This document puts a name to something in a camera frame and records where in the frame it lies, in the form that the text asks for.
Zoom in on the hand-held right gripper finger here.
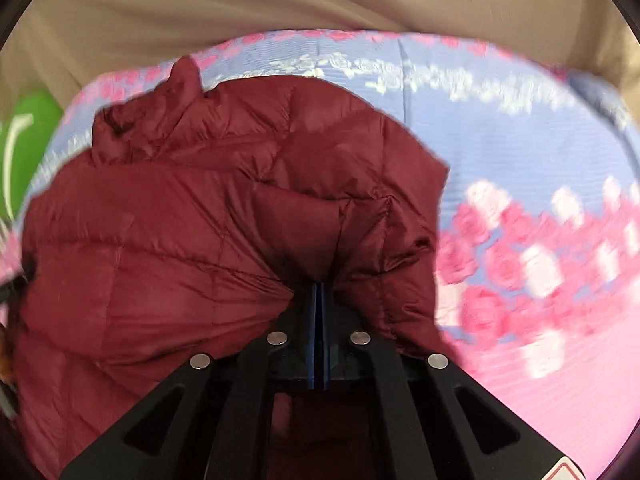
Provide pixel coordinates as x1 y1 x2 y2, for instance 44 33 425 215
59 282 321 480
320 282 591 480

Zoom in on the dark red puffer jacket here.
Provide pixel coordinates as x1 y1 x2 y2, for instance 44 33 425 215
12 55 451 480

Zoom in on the green bag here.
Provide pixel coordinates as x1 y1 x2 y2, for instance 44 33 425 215
0 89 66 226

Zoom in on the floral pink and blue bedsheet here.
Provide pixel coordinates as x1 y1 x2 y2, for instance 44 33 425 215
0 29 640 478

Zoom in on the beige curtain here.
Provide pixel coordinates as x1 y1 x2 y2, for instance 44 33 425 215
0 0 640 126

